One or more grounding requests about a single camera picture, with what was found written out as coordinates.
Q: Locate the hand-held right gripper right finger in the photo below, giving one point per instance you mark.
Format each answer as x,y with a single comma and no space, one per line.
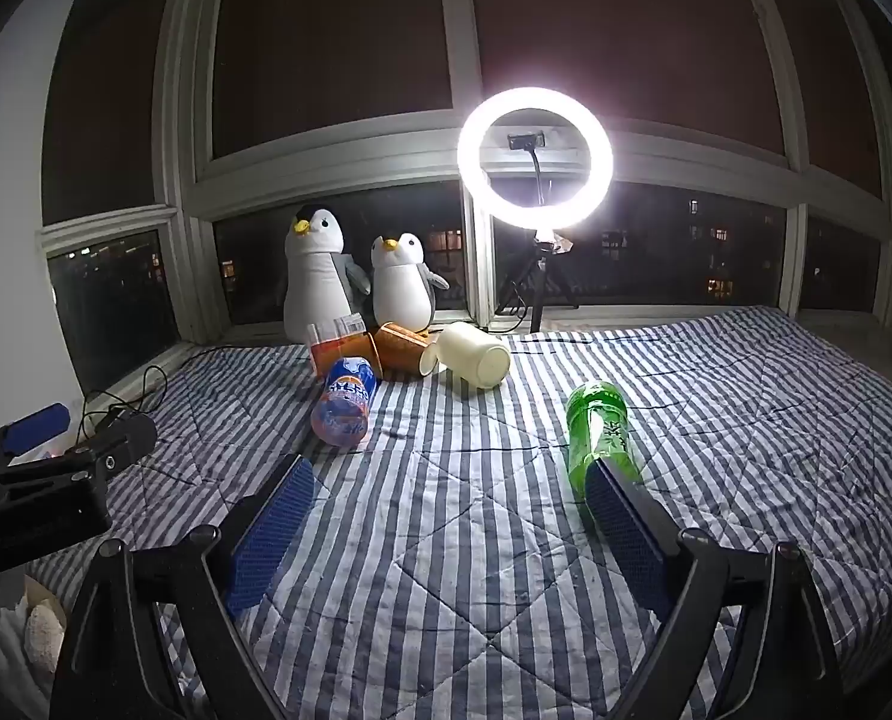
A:
627,540

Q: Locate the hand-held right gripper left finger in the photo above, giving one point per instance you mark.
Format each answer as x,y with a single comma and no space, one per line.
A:
272,536

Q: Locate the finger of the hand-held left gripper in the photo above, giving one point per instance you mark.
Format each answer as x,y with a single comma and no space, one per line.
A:
119,441
35,424

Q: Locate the orange paper cup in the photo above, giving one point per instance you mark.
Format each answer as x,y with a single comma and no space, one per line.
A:
405,349

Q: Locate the cream plastic cup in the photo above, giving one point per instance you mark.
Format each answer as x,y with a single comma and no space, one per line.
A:
470,356

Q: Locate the green soda bottle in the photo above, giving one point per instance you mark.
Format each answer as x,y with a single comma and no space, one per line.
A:
602,420

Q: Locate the white cloth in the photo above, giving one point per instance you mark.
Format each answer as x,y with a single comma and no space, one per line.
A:
11,637

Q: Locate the orange soda bottle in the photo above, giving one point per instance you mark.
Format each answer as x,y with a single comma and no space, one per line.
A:
345,401

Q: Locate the blue white striped blanket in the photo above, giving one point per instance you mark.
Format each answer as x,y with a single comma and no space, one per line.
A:
453,540

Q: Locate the large penguin plush toy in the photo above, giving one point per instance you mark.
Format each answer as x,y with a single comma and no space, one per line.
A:
317,277

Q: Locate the black tripod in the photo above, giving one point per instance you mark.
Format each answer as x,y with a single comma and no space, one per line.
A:
537,285

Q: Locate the small penguin plush toy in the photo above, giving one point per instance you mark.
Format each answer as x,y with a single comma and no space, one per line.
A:
401,285

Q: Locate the black phone holder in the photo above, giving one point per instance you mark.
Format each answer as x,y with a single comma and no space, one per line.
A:
528,141

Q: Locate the white window frame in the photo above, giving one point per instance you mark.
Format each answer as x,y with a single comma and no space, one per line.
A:
191,165

